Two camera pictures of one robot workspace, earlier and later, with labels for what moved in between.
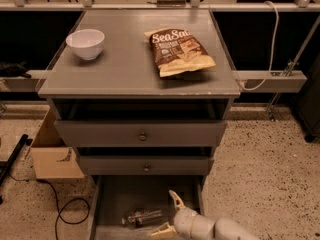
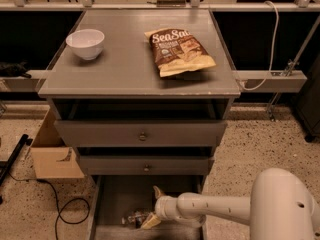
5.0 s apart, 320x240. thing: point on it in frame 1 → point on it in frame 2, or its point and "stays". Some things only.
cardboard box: x=51 y=158 stays
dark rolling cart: x=309 y=102 stays
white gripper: x=182 y=220 → x=165 y=207
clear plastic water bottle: x=139 y=217 stays
